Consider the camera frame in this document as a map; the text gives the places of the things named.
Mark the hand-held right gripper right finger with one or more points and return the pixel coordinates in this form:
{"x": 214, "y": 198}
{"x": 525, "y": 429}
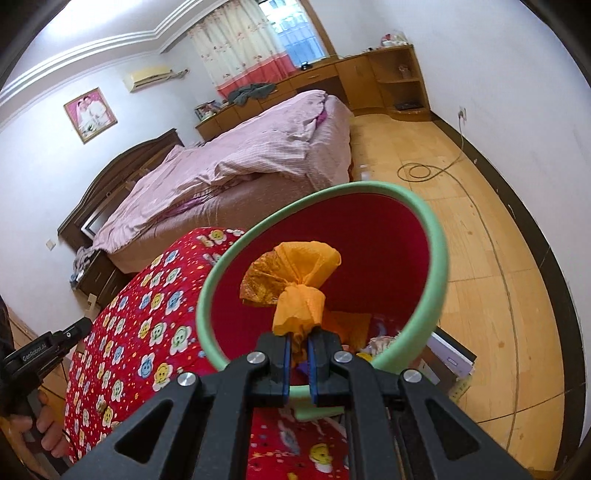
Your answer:
{"x": 314, "y": 364}

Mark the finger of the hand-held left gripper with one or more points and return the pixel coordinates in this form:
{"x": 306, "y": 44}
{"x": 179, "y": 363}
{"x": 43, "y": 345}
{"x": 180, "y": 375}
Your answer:
{"x": 78, "y": 330}

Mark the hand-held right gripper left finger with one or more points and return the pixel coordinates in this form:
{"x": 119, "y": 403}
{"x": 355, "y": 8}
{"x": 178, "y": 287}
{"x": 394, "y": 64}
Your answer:
{"x": 286, "y": 364}

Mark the orange plastic wrapper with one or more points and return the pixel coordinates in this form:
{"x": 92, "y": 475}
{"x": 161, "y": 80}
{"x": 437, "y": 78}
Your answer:
{"x": 300, "y": 300}

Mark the white paper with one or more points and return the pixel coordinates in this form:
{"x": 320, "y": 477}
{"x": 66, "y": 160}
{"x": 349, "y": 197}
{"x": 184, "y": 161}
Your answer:
{"x": 381, "y": 344}

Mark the orange foam net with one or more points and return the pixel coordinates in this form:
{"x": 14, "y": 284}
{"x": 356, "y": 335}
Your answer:
{"x": 258, "y": 281}

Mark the red bin with green rim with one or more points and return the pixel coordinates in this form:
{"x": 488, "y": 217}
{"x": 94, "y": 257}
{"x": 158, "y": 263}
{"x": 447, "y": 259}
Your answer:
{"x": 369, "y": 240}

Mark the person's left hand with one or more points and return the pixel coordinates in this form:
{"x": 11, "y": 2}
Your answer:
{"x": 46, "y": 420}

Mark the dark wooden nightstand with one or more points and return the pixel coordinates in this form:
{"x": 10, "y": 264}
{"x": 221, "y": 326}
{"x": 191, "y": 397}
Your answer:
{"x": 106, "y": 281}

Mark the pink cloth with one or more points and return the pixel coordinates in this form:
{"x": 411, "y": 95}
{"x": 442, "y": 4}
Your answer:
{"x": 83, "y": 263}

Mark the white flat box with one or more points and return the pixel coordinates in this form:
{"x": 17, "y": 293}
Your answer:
{"x": 450, "y": 353}

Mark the dark wooden bed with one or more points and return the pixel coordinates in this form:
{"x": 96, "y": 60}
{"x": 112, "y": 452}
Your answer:
{"x": 106, "y": 184}

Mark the bed with pink blanket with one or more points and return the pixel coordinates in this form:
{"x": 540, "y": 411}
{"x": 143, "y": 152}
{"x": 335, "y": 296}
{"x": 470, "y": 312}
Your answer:
{"x": 231, "y": 161}

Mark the standing photo frames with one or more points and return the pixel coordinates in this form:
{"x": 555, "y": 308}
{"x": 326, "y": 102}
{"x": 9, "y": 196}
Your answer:
{"x": 210, "y": 110}

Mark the dark grey clothes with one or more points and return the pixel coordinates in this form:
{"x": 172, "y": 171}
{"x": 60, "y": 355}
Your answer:
{"x": 251, "y": 93}

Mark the black flat object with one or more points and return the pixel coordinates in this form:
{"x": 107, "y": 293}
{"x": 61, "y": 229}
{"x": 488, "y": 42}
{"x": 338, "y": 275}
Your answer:
{"x": 408, "y": 105}

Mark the long wooden cabinet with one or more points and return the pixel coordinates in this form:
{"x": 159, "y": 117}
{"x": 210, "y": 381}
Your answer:
{"x": 360, "y": 78}

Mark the white socket with plug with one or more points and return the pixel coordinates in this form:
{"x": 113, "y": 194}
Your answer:
{"x": 461, "y": 113}

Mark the window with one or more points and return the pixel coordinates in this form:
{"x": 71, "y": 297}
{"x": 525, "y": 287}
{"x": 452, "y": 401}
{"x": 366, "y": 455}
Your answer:
{"x": 300, "y": 41}

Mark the white and pink curtain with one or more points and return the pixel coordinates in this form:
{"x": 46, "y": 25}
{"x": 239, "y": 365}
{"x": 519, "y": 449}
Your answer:
{"x": 235, "y": 41}

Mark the small items on cabinet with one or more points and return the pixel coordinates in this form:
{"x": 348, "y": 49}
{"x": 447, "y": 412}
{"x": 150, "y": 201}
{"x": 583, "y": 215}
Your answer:
{"x": 395, "y": 39}

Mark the white wall socket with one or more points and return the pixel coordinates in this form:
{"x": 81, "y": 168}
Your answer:
{"x": 92, "y": 302}

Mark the framed wall photo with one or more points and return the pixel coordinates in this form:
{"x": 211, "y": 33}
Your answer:
{"x": 90, "y": 115}

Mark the wall air conditioner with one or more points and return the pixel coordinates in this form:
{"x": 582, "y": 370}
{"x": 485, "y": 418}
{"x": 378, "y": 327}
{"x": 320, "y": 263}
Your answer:
{"x": 147, "y": 77}

